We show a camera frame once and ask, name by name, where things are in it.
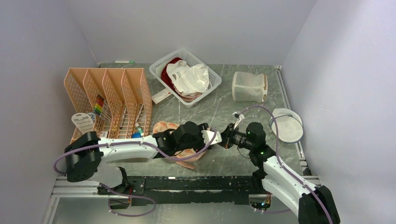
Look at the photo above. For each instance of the cylindrical white mesh laundry bag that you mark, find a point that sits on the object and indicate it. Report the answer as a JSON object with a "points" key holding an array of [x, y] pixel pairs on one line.
{"points": [[247, 87]]}

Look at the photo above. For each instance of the left wrist camera silver box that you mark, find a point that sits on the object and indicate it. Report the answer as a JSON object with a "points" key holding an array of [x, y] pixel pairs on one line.
{"points": [[211, 137]]}

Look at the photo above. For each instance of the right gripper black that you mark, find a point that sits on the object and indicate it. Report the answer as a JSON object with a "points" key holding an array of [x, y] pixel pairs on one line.
{"points": [[227, 136]]}

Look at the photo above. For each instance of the blue bottle cap item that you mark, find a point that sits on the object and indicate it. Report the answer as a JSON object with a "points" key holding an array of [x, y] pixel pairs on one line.
{"points": [[139, 132]]}

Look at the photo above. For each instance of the red velvet garment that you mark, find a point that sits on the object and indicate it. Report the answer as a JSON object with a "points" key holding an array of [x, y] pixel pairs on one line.
{"points": [[164, 75]]}

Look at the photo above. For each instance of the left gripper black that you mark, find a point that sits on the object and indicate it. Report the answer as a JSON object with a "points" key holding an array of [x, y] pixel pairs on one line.
{"points": [[203, 126]]}

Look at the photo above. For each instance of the small white red box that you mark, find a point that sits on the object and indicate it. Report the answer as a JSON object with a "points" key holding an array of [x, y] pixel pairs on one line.
{"points": [[161, 96]]}

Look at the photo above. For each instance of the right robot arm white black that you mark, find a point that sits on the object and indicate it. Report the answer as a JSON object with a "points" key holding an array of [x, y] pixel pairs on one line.
{"points": [[311, 204]]}

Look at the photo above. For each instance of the rainbow colour swatch card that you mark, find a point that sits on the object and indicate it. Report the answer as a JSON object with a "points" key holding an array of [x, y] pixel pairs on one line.
{"points": [[99, 103]]}

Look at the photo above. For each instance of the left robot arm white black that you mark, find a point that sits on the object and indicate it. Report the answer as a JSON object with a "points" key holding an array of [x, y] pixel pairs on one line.
{"points": [[88, 157]]}

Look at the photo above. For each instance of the pink beige bra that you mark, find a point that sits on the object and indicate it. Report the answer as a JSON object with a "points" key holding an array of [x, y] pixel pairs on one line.
{"points": [[191, 97]]}

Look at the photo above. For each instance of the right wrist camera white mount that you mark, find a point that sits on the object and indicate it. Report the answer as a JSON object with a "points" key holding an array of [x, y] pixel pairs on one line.
{"points": [[239, 117]]}

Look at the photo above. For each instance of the orange plastic file organizer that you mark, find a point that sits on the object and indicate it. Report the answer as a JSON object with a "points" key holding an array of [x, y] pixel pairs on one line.
{"points": [[125, 91]]}

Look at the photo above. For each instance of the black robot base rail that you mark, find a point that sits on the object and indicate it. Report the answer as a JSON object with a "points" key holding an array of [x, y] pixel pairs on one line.
{"points": [[240, 190]]}

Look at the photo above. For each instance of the floral mesh laundry bag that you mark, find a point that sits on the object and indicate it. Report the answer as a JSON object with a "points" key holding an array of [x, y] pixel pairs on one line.
{"points": [[162, 126]]}

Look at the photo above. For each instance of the white satin garment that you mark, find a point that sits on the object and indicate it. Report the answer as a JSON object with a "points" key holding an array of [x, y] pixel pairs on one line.
{"points": [[188, 80]]}

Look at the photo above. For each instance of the white plastic laundry basket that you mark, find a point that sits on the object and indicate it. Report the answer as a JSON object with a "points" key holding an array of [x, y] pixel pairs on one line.
{"points": [[157, 67]]}

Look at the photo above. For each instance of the white paper tag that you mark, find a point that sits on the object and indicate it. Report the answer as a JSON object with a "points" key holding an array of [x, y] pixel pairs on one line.
{"points": [[84, 122]]}

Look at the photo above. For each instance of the small items in organizer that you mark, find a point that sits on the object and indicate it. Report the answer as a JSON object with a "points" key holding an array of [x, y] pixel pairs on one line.
{"points": [[103, 134]]}

